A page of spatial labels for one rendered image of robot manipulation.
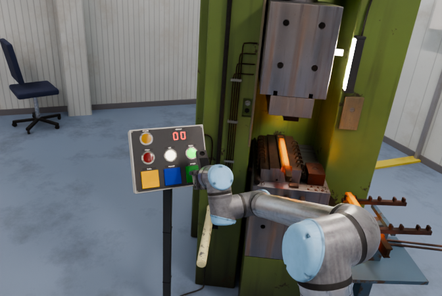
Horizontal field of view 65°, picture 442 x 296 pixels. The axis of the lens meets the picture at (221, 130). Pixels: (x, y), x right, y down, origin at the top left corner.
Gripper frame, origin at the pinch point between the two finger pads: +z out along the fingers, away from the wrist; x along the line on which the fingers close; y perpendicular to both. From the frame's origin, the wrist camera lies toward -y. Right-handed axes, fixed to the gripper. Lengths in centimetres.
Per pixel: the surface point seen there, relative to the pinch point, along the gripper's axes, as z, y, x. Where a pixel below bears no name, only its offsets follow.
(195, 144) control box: 1.6, -12.5, 2.3
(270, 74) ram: -20, -39, 34
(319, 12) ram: -40, -59, 49
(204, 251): 9.8, 38.4, 3.4
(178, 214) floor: 140, 37, 20
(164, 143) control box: 1.6, -14.1, -12.1
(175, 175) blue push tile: 0.8, 0.5, -8.9
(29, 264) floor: 117, 51, -88
